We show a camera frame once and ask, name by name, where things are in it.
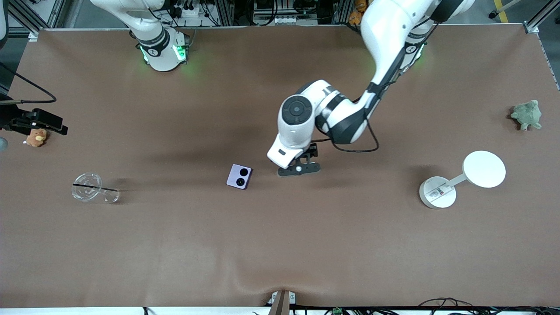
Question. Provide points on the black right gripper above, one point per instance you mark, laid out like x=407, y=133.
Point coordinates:
x=12, y=117

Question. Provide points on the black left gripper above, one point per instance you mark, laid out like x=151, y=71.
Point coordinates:
x=312, y=151

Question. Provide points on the purple flip phone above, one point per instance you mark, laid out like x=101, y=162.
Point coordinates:
x=239, y=176

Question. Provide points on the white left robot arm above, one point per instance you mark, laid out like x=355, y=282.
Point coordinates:
x=385, y=35

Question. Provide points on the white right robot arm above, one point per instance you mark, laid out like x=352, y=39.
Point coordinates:
x=159, y=48

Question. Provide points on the brown plush toy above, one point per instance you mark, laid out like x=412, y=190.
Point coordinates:
x=37, y=138

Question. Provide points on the clear glass with straw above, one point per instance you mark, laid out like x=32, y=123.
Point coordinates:
x=86, y=187

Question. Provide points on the thin black stick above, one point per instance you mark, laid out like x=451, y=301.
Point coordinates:
x=94, y=187

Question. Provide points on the orange plush toys pile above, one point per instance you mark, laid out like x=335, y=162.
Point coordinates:
x=356, y=15

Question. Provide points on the white round desk lamp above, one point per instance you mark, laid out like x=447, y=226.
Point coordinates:
x=483, y=168

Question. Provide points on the white power strip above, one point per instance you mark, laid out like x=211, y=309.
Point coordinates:
x=190, y=9

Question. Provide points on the green plush toy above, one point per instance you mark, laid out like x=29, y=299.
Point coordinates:
x=527, y=115

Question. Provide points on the aluminium frame profile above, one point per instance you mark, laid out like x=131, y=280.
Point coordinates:
x=540, y=17
x=24, y=19

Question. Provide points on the metal table edge bracket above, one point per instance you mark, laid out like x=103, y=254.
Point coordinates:
x=281, y=302

